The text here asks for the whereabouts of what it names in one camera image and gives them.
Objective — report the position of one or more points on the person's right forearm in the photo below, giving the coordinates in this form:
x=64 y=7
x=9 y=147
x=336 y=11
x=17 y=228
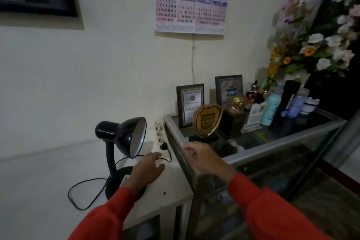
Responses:
x=270 y=210

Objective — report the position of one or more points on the brown framed certificate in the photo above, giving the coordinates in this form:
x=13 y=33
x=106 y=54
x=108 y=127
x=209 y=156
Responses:
x=190 y=104

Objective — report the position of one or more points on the purple bottle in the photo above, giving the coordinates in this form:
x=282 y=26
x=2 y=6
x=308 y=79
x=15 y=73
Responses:
x=295 y=104

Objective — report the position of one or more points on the black tumbler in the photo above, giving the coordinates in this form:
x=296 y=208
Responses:
x=287 y=102

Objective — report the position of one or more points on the white table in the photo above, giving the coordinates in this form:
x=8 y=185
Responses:
x=157 y=192

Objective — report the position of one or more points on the small dark bottle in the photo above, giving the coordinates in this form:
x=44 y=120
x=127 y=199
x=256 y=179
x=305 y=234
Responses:
x=251 y=95

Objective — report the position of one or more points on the person's right hand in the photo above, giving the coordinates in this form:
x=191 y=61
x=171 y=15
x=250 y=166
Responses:
x=206 y=161

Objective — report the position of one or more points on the dark framed plaque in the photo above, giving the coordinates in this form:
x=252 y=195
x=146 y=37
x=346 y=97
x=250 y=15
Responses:
x=229 y=89

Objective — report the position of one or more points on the person's left forearm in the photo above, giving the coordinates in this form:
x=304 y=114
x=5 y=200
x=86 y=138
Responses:
x=105 y=217

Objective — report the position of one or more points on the artificial flower bouquet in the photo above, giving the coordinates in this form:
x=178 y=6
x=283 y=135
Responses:
x=317 y=31

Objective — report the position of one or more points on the teal bottle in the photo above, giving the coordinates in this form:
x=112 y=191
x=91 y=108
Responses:
x=270 y=109

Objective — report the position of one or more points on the person's right fingers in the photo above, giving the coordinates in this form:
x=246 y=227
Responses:
x=191 y=149

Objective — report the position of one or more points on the white jar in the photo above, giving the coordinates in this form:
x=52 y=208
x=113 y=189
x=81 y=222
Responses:
x=309 y=104

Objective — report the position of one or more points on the gold shield plaque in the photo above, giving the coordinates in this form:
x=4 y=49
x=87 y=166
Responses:
x=207 y=120

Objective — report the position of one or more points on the white power strip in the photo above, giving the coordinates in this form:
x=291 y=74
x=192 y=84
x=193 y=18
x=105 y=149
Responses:
x=161 y=138

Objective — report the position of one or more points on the person's left thumb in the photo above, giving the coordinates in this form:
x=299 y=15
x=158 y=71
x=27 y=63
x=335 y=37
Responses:
x=160 y=168

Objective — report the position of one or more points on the person's left hand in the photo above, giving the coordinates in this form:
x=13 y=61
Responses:
x=143 y=173

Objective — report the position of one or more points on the gold trophy on black base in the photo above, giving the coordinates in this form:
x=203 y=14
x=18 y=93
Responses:
x=233 y=120

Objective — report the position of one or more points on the glass display cabinet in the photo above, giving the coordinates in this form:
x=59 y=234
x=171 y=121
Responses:
x=253 y=158

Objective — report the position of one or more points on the black plug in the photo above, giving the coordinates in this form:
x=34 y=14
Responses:
x=163 y=146

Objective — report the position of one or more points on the white acrylic award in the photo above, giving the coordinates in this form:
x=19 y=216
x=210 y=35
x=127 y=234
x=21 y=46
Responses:
x=254 y=117

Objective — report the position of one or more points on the black desk lamp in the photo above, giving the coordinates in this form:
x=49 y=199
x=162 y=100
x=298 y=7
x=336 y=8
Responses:
x=123 y=147

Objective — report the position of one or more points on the tall gold trophy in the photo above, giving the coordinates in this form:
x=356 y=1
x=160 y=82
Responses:
x=274 y=65

